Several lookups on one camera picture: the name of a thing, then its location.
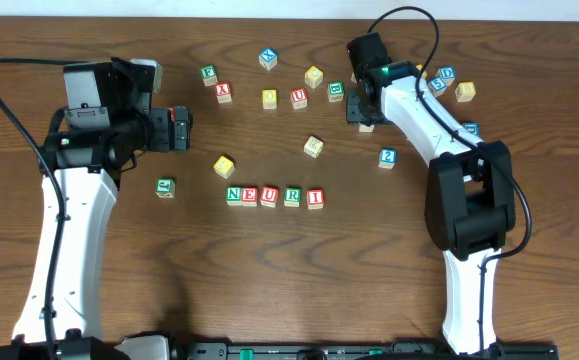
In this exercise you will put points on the green N wooden block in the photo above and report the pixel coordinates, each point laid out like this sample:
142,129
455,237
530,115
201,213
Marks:
234,196

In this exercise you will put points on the red Y wooden block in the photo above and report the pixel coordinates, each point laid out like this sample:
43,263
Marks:
223,92

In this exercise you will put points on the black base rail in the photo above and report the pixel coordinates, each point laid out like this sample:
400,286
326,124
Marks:
400,350

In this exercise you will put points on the blue 2 wooden block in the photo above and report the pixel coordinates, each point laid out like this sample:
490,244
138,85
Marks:
387,158

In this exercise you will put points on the green F wooden block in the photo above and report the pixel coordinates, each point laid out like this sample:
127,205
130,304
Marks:
209,75

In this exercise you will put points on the red E wooden block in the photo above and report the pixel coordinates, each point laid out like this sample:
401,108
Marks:
249,196

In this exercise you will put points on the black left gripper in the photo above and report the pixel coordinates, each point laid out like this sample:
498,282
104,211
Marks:
181,128

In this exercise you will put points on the green J wooden block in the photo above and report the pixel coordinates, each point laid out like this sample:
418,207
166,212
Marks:
165,188

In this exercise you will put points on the green R wooden block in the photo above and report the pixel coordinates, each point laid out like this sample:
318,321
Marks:
292,197

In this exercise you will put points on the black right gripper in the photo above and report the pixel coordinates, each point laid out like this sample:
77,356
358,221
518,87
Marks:
357,113

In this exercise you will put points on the red A wooden block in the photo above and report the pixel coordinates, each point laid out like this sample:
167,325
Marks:
171,114

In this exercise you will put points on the red I block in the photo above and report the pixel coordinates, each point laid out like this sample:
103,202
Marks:
315,199

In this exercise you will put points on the green B wooden block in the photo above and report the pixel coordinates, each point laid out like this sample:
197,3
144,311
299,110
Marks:
335,91

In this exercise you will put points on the yellow block centre top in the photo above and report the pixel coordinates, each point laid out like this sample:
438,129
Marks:
314,77

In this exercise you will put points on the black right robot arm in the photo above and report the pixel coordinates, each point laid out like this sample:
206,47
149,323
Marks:
469,205

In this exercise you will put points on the yellow O side block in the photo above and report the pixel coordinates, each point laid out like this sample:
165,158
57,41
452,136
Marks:
313,146

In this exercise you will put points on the yellow O top block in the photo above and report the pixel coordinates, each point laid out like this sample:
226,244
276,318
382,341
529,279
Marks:
269,99

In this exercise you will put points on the yellow block lower left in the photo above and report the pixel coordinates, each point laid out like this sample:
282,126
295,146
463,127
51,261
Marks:
224,166

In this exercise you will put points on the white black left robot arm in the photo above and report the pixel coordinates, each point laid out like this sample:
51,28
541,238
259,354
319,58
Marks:
61,317

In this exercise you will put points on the yellow monkey picture block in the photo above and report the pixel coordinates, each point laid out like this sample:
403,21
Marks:
422,72

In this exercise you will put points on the blue d block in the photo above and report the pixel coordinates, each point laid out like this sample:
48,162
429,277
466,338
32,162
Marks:
472,128
446,74

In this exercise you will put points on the blue D block far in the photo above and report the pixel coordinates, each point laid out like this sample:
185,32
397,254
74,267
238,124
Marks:
446,74

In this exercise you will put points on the blue 5 wooden block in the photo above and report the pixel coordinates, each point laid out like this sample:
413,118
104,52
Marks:
437,86

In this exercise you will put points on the red u block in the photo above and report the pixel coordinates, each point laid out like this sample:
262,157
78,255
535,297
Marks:
269,196
299,98

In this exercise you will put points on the blue X wooden block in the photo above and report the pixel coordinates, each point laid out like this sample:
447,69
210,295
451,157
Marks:
268,58

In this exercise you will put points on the blue D block near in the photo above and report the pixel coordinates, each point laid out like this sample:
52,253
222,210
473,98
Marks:
472,128

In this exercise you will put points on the yellow 8 wooden block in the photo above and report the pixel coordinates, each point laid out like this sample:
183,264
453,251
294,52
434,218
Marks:
465,91

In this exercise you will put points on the blue P wooden block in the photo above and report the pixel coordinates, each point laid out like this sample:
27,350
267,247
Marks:
366,129

